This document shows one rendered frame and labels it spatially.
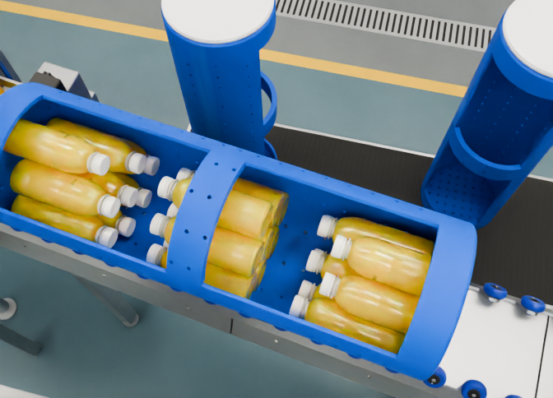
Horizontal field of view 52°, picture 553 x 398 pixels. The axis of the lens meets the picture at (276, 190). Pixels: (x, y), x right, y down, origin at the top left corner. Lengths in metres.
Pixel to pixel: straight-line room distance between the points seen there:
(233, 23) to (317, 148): 0.94
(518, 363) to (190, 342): 1.24
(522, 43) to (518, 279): 0.97
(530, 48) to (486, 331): 0.66
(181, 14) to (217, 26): 0.10
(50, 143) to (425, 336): 0.72
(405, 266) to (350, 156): 1.32
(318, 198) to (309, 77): 1.54
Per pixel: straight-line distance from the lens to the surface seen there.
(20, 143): 1.14
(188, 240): 0.94
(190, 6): 1.46
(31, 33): 3.03
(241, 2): 1.46
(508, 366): 1.23
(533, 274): 2.20
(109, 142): 1.13
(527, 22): 1.52
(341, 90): 2.59
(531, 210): 2.30
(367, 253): 0.94
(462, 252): 0.93
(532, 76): 1.45
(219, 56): 1.41
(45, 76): 1.46
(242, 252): 0.98
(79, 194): 1.09
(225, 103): 1.56
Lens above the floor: 2.06
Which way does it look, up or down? 63 degrees down
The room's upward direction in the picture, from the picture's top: 1 degrees counter-clockwise
